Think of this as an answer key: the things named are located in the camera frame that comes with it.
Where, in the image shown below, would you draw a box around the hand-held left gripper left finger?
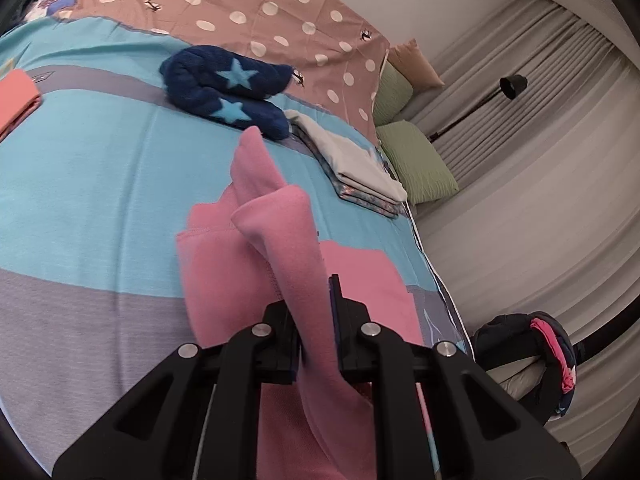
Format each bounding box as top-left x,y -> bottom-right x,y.
52,301 -> 301,480

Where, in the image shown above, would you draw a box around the patterned folded cloth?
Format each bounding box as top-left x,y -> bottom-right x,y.
287,125 -> 401,219

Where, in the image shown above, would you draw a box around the green pillow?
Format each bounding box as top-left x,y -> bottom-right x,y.
376,121 -> 460,206
372,62 -> 415,127

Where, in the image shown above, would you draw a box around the black floor lamp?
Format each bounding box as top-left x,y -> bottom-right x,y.
426,74 -> 528,142

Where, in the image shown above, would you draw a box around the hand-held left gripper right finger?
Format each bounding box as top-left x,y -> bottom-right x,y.
327,274 -> 583,480

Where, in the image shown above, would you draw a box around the white folded cloth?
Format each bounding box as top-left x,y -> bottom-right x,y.
290,110 -> 407,204

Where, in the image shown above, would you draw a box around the blue and grey bedsheet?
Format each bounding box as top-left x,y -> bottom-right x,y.
0,0 -> 473,480

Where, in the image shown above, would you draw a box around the navy fleece garment with stars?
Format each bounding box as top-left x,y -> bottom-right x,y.
160,45 -> 295,141

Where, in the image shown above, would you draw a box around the orange folded cloth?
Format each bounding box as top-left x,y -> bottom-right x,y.
0,69 -> 43,142

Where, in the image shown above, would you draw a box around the white curtain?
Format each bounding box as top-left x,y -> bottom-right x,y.
400,0 -> 640,356

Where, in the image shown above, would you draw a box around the dark navy clothes pile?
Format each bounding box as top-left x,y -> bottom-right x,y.
472,312 -> 583,418

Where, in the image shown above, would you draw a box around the bright pink cloth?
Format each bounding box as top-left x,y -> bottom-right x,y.
530,316 -> 578,393

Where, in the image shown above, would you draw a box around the brown polka-dot duvet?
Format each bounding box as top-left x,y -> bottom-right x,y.
65,0 -> 391,143

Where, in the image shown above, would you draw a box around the pink leggings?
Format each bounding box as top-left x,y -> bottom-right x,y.
175,126 -> 433,480

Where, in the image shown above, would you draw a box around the beige pillow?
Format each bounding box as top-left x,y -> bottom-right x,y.
389,38 -> 445,92

